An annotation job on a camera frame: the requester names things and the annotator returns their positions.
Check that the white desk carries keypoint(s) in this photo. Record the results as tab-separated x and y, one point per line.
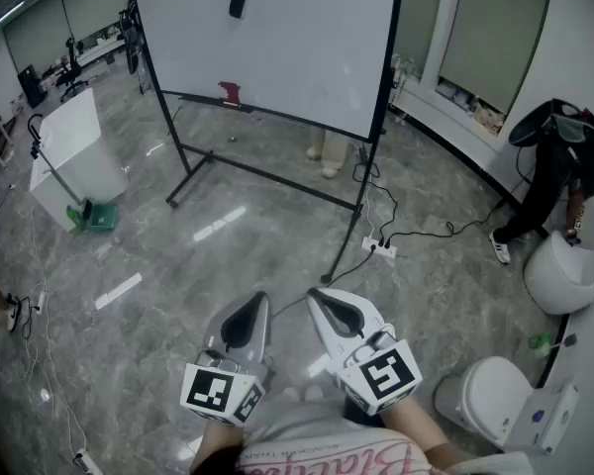
99	52

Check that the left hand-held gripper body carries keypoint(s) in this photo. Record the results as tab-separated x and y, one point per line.
218	389

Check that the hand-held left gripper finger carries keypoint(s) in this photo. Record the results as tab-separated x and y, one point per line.
262	339
215	332

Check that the red block on marker tray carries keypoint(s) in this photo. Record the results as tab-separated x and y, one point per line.
229	91

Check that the person's white printed shirt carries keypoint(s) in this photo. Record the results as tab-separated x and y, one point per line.
326	443

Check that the person's right forearm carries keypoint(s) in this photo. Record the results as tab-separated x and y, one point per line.
408	423

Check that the whiteboard on black stand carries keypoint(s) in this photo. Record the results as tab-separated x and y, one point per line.
277	42

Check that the green box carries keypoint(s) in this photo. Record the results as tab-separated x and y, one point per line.
101	216

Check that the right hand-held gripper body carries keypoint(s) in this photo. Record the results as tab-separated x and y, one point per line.
383	374

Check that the black cabinet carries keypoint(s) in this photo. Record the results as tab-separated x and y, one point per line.
29	87

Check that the person's right shoe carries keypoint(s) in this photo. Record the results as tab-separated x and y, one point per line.
313	392

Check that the person's left shoe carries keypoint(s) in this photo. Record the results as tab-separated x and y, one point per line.
291	393

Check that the black office chair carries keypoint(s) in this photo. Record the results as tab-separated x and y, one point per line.
71	69

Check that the black whiteboard eraser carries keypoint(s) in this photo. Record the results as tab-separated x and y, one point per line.
237	3

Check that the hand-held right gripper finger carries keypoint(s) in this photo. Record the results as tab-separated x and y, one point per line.
324	334
371	314

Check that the black faucet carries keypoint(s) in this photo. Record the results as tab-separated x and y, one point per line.
33	131

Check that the black hanging bag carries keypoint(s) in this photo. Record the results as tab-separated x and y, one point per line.
131	42

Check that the person's left forearm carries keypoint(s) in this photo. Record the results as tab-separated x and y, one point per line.
213	446

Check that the grey window blind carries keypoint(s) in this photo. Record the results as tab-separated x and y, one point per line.
418	18
495	32

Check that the white round basin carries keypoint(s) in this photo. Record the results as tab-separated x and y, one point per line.
562	277

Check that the white round stool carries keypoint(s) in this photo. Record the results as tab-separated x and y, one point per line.
490	399

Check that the small white power strip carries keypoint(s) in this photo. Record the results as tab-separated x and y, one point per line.
40	301

